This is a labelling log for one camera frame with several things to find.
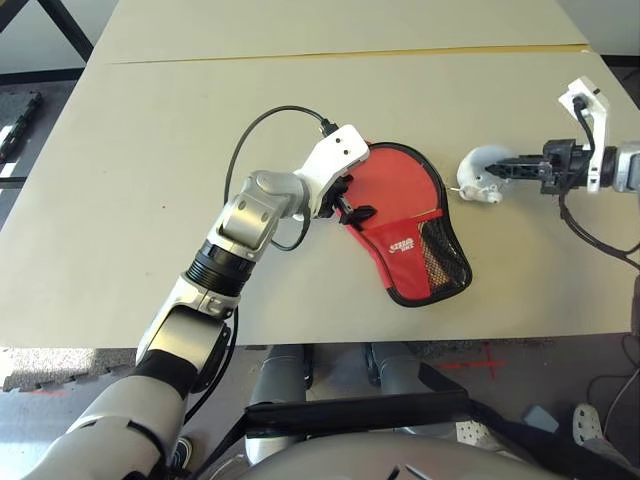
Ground red black paddle case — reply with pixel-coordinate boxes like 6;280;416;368
342;141;474;309

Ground red tape cross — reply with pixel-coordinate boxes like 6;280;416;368
439;344;507;380

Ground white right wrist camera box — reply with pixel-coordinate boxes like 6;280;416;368
558;75;611;194

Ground dark canvas sneaker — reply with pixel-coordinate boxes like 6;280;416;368
172;435;194;472

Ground grey robot leg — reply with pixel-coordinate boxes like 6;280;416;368
366;342;427;401
244;344;312;454

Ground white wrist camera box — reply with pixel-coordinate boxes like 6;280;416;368
293;124;372;219
558;75;611;194

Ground grey trouser leg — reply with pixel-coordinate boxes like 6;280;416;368
582;434;640;469

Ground black harness strap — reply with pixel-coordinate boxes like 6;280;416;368
192;424;250;480
418;362;621;480

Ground grey robot left leg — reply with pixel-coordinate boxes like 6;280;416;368
244;344;312;454

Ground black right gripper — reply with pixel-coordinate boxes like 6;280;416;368
487;138;594;198

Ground white perforated clog shoe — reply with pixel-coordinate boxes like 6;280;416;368
457;421;489;447
572;403;602;447

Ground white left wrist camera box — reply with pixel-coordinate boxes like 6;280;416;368
293;124;372;219

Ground black support bar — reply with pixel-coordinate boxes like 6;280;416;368
243;387;474;432

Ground grey foam floor mat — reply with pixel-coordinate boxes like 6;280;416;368
0;347;137;394

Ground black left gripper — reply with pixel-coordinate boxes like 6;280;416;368
319;172;377;228

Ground grey robot right leg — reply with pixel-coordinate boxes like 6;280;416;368
366;342;427;401

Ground black metal table frame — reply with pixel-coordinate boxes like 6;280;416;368
0;0;96;86

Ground grey foot pedal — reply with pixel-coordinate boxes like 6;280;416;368
523;404;560;434

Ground thin grey floor cable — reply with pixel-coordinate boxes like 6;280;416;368
589;334;640;432

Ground grey robot torso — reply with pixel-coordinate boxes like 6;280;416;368
239;433;551;480

